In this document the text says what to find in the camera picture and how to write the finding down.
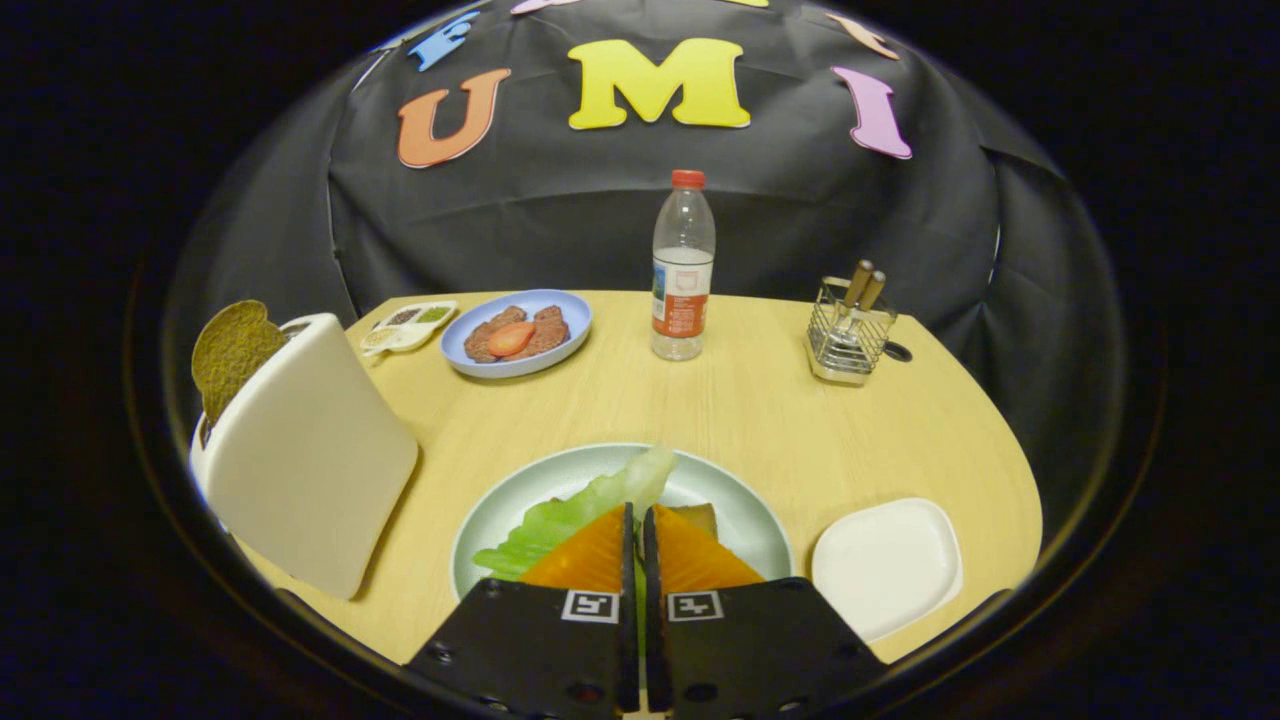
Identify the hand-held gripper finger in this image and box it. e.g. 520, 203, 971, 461
405, 502, 641, 720
643, 505, 889, 720

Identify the green lettuce leaf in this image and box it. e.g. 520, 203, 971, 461
472, 447, 678, 583

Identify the brown bread slice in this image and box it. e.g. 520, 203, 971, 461
191, 299, 289, 426

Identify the square toast slice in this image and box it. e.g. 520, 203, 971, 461
668, 502, 721, 541

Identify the pale green plate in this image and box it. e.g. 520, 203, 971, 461
450, 443, 796, 601

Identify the small white square plate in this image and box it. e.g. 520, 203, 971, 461
811, 497, 964, 644

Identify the brown meat patty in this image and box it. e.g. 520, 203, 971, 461
520, 305, 571, 359
464, 306, 528, 363

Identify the red tomato slice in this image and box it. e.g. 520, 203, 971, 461
487, 321, 537, 358

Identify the blue plate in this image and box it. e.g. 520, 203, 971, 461
440, 289, 593, 379

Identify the clear water bottle red cap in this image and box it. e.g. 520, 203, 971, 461
651, 169, 717, 362

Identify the white toaster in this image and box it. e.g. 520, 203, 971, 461
190, 313, 421, 601

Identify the white divided condiment tray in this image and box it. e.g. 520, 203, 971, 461
360, 300, 459, 357

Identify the wire cutlery holder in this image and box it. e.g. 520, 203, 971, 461
805, 276, 898, 386

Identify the wooden handled utensil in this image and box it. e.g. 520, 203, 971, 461
850, 270, 888, 346
835, 260, 875, 346

